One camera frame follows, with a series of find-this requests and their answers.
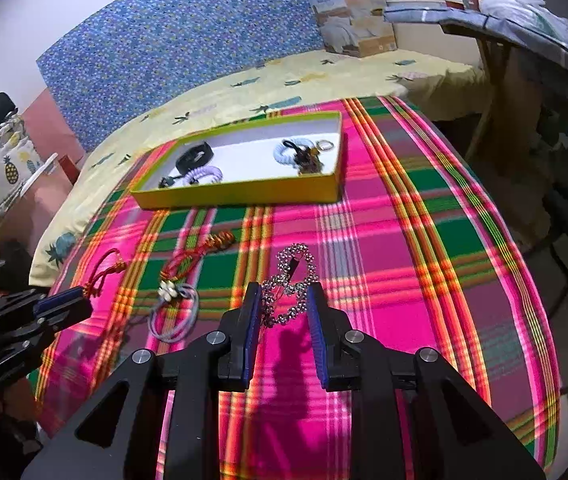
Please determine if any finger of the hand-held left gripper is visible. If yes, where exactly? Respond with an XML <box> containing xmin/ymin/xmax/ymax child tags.
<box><xmin>0</xmin><ymin>301</ymin><xmax>93</xmax><ymax>386</ymax></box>
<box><xmin>0</xmin><ymin>286</ymin><xmax>84</xmax><ymax>323</ymax></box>

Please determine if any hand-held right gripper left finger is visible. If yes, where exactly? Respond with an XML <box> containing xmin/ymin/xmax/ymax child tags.
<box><xmin>21</xmin><ymin>281</ymin><xmax>263</xmax><ymax>480</ymax></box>

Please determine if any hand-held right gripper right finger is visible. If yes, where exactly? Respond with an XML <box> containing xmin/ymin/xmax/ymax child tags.
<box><xmin>305</xmin><ymin>281</ymin><xmax>547</xmax><ymax>480</ymax></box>

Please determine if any grey elastic hair tie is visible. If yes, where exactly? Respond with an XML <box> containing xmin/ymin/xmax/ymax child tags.
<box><xmin>148</xmin><ymin>284</ymin><xmax>201</xmax><ymax>345</ymax></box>

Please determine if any red cord tassel bracelet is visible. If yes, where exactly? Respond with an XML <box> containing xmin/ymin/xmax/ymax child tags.
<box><xmin>81</xmin><ymin>247</ymin><xmax>127</xmax><ymax>301</ymax></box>

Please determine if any silver rhinestone chain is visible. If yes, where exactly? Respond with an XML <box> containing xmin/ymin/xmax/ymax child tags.
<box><xmin>261</xmin><ymin>243</ymin><xmax>317</xmax><ymax>328</ymax></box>

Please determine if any red cord white flower bracelet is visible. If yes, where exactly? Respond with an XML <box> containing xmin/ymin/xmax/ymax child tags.
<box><xmin>159</xmin><ymin>230</ymin><xmax>237</xmax><ymax>306</ymax></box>

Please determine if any yellow cardboard box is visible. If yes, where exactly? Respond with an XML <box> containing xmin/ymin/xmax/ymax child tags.
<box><xmin>128</xmin><ymin>110</ymin><xmax>343</xmax><ymax>209</ymax></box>

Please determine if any lilac spiral hair tie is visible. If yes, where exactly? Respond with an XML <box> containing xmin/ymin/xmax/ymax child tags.
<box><xmin>184</xmin><ymin>164</ymin><xmax>225</xmax><ymax>186</ymax></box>

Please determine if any brown beaded keychain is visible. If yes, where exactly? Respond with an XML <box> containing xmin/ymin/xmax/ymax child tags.
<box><xmin>296</xmin><ymin>145</ymin><xmax>327</xmax><ymax>176</ymax></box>

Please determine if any black wristband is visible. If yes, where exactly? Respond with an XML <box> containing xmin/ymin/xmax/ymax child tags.
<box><xmin>175</xmin><ymin>139</ymin><xmax>215</xmax><ymax>173</ymax></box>

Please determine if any white spiral hair tie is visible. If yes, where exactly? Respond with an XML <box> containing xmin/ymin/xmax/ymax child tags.
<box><xmin>273</xmin><ymin>137</ymin><xmax>309</xmax><ymax>166</ymax></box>

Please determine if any pink green plaid blanket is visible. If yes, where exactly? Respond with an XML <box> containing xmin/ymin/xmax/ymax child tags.
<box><xmin>34</xmin><ymin>95</ymin><xmax>562</xmax><ymax>480</ymax></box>

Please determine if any white board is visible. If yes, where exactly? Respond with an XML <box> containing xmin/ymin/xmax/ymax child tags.
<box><xmin>21</xmin><ymin>152</ymin><xmax>59</xmax><ymax>196</ymax></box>

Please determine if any dark red box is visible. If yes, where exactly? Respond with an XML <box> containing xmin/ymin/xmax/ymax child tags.
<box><xmin>58</xmin><ymin>155</ymin><xmax>87</xmax><ymax>186</ymax></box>

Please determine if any pineapple print pillow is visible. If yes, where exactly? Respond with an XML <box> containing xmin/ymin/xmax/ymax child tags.
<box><xmin>0</xmin><ymin>115</ymin><xmax>47</xmax><ymax>221</ymax></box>

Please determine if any yellow pineapple bed sheet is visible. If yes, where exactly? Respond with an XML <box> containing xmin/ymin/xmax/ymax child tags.
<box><xmin>31</xmin><ymin>50</ymin><xmax>485</xmax><ymax>286</ymax></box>

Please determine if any blue floral headboard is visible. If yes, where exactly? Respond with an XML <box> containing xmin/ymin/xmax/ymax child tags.
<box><xmin>36</xmin><ymin>0</ymin><xmax>335</xmax><ymax>153</ymax></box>

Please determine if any cardboard bedding package box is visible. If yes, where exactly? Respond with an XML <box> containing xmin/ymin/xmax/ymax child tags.
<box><xmin>308</xmin><ymin>0</ymin><xmax>397</xmax><ymax>58</ymax></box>

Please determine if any cloth-covered table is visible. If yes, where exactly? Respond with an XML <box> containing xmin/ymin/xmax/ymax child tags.
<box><xmin>384</xmin><ymin>0</ymin><xmax>568</xmax><ymax>156</ymax></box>

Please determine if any white plastic bag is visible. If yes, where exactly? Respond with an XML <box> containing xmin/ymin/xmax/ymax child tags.
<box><xmin>479</xmin><ymin>0</ymin><xmax>568</xmax><ymax>56</ymax></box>

